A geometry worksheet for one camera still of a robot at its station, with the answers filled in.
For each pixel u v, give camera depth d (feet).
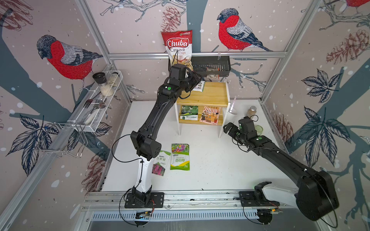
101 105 2.31
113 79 2.80
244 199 2.39
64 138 1.90
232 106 3.32
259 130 3.14
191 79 2.13
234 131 2.47
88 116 2.27
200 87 2.69
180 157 2.88
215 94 2.52
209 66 3.51
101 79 2.40
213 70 3.01
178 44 2.67
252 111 3.35
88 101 2.34
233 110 3.31
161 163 2.82
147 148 1.91
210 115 2.95
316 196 1.31
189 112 3.03
